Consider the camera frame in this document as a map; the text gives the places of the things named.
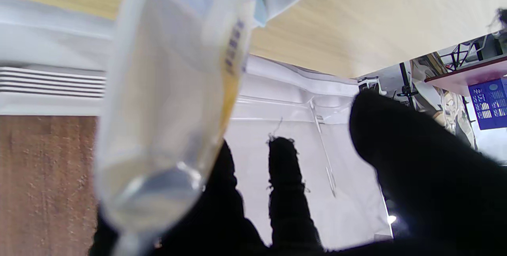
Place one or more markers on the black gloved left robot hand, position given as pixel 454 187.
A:
pixel 502 17

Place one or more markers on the red edged shelf board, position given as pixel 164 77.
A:
pixel 467 75

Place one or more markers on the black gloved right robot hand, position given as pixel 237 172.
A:
pixel 427 176

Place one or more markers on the blue plastic crate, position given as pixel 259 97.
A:
pixel 489 103

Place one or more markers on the white toothpaste tube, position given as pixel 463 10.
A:
pixel 170 101

